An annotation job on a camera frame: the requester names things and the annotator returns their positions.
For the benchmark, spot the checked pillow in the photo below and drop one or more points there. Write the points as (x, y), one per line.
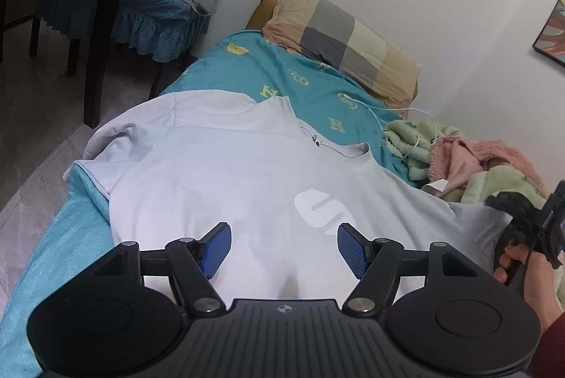
(344, 38)

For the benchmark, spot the teal printed bed sheet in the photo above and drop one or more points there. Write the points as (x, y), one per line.
(273, 64)

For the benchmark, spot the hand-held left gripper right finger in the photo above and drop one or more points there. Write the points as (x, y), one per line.
(351, 247)

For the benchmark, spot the white t-shirt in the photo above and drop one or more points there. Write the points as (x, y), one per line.
(220, 183)

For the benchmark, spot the light blue striped mattress cover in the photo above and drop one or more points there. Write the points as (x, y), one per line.
(53, 236)

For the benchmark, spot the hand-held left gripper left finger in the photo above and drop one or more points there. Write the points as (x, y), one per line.
(215, 247)

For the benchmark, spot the framed wall picture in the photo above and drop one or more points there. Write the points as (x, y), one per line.
(554, 33)

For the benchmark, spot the pink fleece blanket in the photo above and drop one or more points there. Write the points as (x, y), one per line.
(459, 157)

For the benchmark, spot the brown pillow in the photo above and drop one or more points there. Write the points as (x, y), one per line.
(260, 11)

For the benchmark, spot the person's right forearm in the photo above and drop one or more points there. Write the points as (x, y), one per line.
(551, 351)

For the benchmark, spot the person's right hand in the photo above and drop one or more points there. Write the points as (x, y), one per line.
(545, 289)

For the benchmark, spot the green fleece blanket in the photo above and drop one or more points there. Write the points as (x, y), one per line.
(481, 183)

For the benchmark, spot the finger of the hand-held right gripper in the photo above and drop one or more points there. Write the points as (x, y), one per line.
(512, 203)

